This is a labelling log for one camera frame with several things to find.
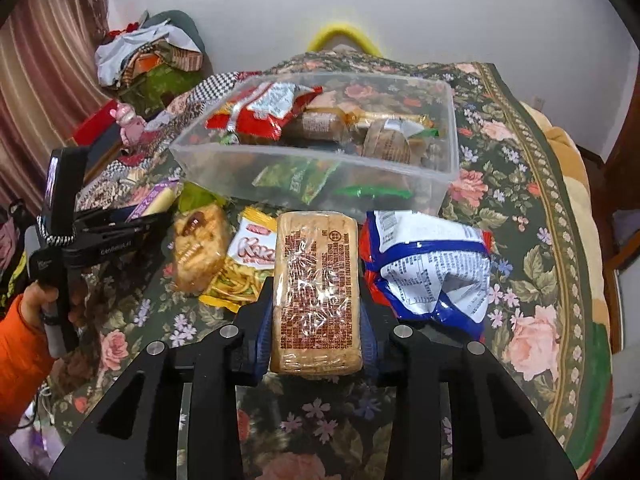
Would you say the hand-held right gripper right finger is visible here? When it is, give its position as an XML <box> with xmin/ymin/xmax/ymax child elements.
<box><xmin>357</xmin><ymin>292</ymin><xmax>578</xmax><ymax>480</ymax></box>

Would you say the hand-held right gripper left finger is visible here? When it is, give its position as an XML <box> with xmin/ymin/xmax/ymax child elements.
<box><xmin>50</xmin><ymin>277</ymin><xmax>276</xmax><ymax>480</ymax></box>

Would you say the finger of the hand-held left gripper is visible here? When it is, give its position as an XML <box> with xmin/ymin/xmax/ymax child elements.
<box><xmin>125</xmin><ymin>210</ymin><xmax>173</xmax><ymax>241</ymax></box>

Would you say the purple label cracker packet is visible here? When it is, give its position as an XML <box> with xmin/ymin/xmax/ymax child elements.
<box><xmin>125</xmin><ymin>182</ymin><xmax>182</xmax><ymax>223</ymax></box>

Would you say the tan cake packet brown print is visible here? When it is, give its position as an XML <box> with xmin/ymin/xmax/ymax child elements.
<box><xmin>269</xmin><ymin>210</ymin><xmax>363</xmax><ymax>376</ymax></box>

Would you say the clear plastic storage box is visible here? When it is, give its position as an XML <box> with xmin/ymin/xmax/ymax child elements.
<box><xmin>169</xmin><ymin>72</ymin><xmax>461</xmax><ymax>218</ymax></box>

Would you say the red snack packet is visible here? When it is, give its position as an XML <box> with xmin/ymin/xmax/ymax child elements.
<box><xmin>205</xmin><ymin>87</ymin><xmax>283</xmax><ymax>143</ymax></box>

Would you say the small green snack packet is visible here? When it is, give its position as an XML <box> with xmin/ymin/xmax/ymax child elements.
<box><xmin>252</xmin><ymin>160</ymin><xmax>341</xmax><ymax>205</ymax></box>

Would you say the dark brown pastry packet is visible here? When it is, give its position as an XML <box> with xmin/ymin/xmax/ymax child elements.
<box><xmin>282</xmin><ymin>110</ymin><xmax>346</xmax><ymax>143</ymax></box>

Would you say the clear nut bag green edge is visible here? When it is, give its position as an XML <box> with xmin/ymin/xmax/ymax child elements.
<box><xmin>332</xmin><ymin>120</ymin><xmax>443</xmax><ymax>201</ymax></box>

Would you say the yellow orange biscuit packet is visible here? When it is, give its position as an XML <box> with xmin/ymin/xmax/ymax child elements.
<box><xmin>345</xmin><ymin>102</ymin><xmax>436</xmax><ymax>133</ymax></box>

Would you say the person's left forearm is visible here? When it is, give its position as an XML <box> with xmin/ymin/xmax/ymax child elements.
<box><xmin>0</xmin><ymin>292</ymin><xmax>56</xmax><ymax>436</ymax></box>

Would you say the person's left hand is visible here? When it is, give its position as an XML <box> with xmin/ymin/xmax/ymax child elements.
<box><xmin>20</xmin><ymin>280</ymin><xmax>88</xmax><ymax>331</ymax></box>

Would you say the light green packet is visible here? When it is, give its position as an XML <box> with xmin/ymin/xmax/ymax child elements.
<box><xmin>177</xmin><ymin>182</ymin><xmax>228</xmax><ymax>213</ymax></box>

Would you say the round golden pastry packet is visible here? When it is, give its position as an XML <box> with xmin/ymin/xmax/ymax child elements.
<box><xmin>167</xmin><ymin>204</ymin><xmax>232</xmax><ymax>295</ymax></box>

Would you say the red box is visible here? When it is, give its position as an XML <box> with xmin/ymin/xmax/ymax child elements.
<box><xmin>72</xmin><ymin>100</ymin><xmax>121</xmax><ymax>148</ymax></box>

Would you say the yellow noodle snack packet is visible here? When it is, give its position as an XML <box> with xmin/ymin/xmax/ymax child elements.
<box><xmin>199</xmin><ymin>206</ymin><xmax>278</xmax><ymax>313</ymax></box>

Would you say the pink toy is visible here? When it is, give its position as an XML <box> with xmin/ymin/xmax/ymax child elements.
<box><xmin>114</xmin><ymin>102</ymin><xmax>146</xmax><ymax>146</ymax></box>

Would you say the blue and white snack bag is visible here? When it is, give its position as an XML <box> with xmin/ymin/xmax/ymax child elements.
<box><xmin>361</xmin><ymin>209</ymin><xmax>493</xmax><ymax>343</ymax></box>

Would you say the striped brown curtain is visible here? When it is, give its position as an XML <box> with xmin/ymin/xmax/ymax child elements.
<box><xmin>0</xmin><ymin>0</ymin><xmax>108</xmax><ymax>221</ymax></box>

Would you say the green patterned bag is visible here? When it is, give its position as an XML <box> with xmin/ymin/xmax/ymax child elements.
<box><xmin>120</xmin><ymin>67</ymin><xmax>201</xmax><ymax>116</ymax></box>

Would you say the patchwork quilt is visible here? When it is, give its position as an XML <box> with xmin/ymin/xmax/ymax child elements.
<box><xmin>75</xmin><ymin>71</ymin><xmax>251</xmax><ymax>221</ymax></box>

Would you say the pile of folded clothes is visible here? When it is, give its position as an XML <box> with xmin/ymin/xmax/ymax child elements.
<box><xmin>95</xmin><ymin>10</ymin><xmax>206</xmax><ymax>101</ymax></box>

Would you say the yellow foam tube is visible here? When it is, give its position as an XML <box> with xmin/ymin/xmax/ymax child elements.
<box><xmin>306</xmin><ymin>19</ymin><xmax>383</xmax><ymax>56</ymax></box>

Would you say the wooden wardrobe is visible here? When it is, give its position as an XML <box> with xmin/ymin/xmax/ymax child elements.
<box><xmin>600</xmin><ymin>25</ymin><xmax>640</xmax><ymax>351</ymax></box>

